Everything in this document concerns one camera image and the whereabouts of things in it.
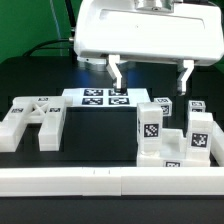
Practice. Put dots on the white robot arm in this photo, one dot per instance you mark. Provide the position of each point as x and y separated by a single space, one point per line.
155 4

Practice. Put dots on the white tagged cube left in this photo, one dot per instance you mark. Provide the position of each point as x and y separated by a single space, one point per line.
166 105

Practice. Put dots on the white front fence rail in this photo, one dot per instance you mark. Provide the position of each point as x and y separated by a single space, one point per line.
123 181

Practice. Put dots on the white tagged cube right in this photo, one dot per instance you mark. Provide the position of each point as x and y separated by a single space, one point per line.
196 106

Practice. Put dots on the white tagged cube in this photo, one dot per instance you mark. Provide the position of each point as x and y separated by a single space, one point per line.
196 106
166 105

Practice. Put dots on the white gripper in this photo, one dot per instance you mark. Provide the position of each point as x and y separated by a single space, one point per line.
134 31

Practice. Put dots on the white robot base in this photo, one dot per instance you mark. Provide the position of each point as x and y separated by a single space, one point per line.
100 64

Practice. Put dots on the white fence rail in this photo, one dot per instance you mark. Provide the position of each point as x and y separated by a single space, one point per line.
123 181
217 144

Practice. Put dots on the white right fence rail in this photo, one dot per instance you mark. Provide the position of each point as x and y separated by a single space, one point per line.
217 144

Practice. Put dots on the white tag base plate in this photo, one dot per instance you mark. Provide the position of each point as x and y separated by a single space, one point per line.
106 97

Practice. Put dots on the white chair seat part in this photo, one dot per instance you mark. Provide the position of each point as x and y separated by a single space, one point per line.
173 153

